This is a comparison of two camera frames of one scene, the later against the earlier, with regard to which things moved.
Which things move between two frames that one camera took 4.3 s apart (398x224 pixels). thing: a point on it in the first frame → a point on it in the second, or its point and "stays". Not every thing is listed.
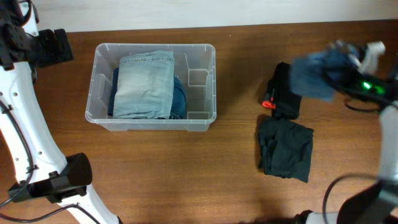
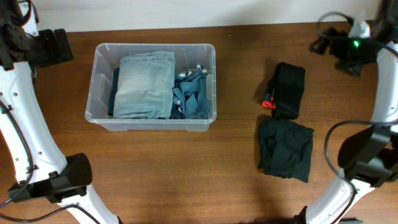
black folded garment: [285, 148] stays
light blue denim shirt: [310, 74] → [191, 95]
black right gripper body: [357, 84] → [346, 51]
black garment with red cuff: [280, 97] stays
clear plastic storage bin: [194, 63] stays
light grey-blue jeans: [144, 86] stays
